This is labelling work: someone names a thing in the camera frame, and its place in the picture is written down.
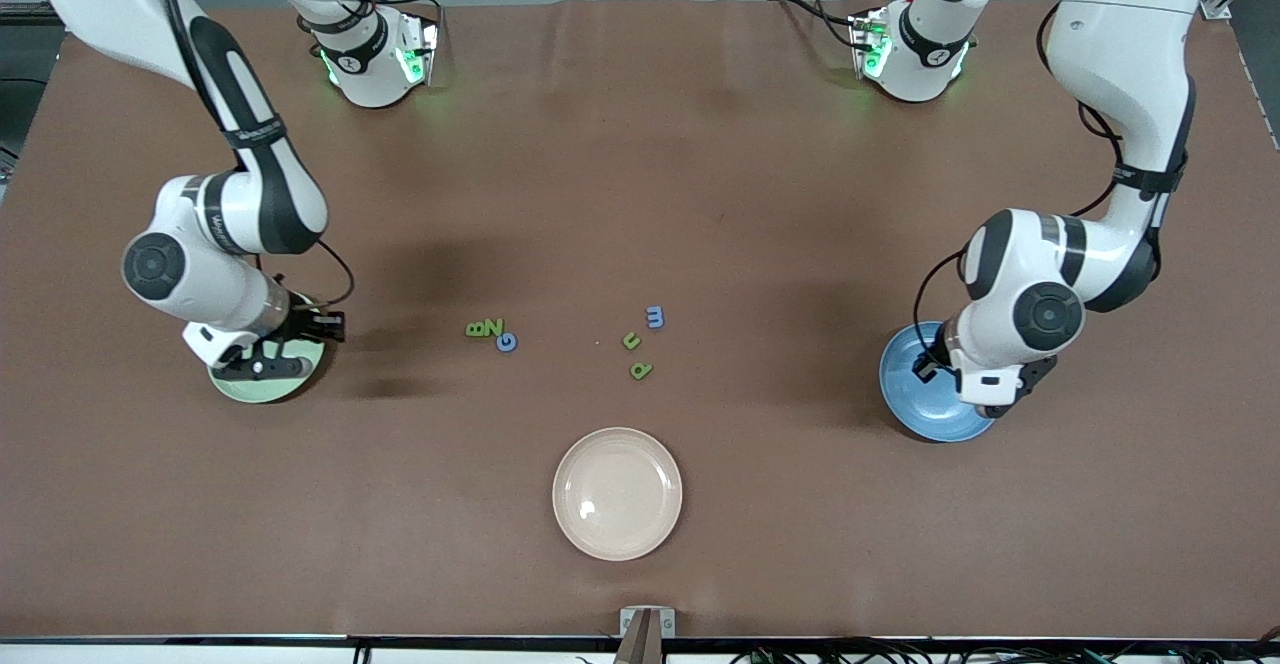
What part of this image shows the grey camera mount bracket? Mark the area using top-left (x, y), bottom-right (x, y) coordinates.
top-left (619, 606), bottom-right (677, 639)

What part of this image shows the brown table cover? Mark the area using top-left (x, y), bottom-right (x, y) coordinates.
top-left (0, 0), bottom-right (1280, 640)

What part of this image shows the black base cable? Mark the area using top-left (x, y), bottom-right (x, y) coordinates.
top-left (375, 0), bottom-right (446, 25)
top-left (768, 0), bottom-right (866, 50)

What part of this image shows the green plate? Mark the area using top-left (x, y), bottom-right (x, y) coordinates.
top-left (207, 339), bottom-right (328, 405)

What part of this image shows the black table edge strip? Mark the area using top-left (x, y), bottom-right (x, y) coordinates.
top-left (0, 632), bottom-right (1280, 647)

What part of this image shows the black right base cable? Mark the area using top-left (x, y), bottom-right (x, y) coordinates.
top-left (375, 0), bottom-right (446, 25)

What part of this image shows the tan camera pole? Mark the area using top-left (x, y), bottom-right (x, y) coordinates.
top-left (612, 612), bottom-right (666, 664)

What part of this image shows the beige plate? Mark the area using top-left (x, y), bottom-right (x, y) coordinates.
top-left (552, 427), bottom-right (684, 562)

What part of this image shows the black left base cable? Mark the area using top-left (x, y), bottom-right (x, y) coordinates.
top-left (768, 0), bottom-right (866, 50)

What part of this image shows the blue plate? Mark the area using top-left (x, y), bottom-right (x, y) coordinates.
top-left (879, 320), bottom-right (1001, 443)

